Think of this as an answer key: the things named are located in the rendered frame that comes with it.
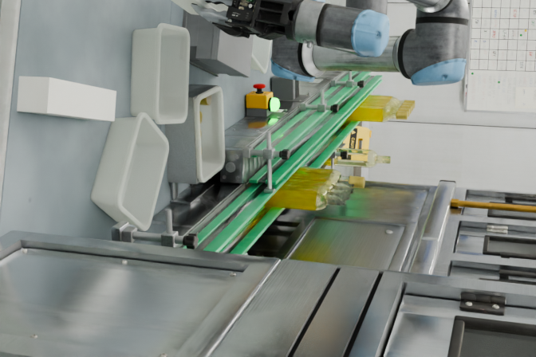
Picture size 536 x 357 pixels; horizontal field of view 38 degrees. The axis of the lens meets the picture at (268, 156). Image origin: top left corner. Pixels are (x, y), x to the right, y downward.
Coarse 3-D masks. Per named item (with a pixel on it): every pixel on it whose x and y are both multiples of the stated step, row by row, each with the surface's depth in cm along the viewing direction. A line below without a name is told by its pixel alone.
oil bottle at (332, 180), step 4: (292, 176) 232; (296, 176) 232; (300, 176) 232; (304, 176) 232; (308, 176) 232; (312, 176) 232; (316, 176) 232; (320, 176) 232; (324, 176) 232; (328, 176) 232; (312, 180) 229; (316, 180) 229; (320, 180) 228; (324, 180) 228; (328, 180) 228; (332, 180) 229; (336, 180) 230; (332, 184) 228; (336, 184) 229; (336, 188) 229
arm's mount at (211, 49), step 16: (192, 16) 201; (192, 32) 200; (208, 32) 199; (224, 32) 201; (192, 48) 201; (208, 48) 199; (224, 48) 202; (240, 48) 214; (192, 64) 207; (208, 64) 207; (224, 64) 203; (240, 64) 215
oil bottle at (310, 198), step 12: (276, 192) 221; (288, 192) 220; (300, 192) 219; (312, 192) 218; (324, 192) 218; (276, 204) 222; (288, 204) 221; (300, 204) 219; (312, 204) 218; (324, 204) 218
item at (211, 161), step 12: (204, 96) 194; (216, 96) 206; (204, 108) 208; (216, 108) 207; (204, 120) 209; (216, 120) 208; (204, 132) 210; (216, 132) 209; (204, 144) 210; (216, 144) 210; (204, 156) 211; (216, 156) 211; (204, 168) 206; (216, 168) 206; (204, 180) 198
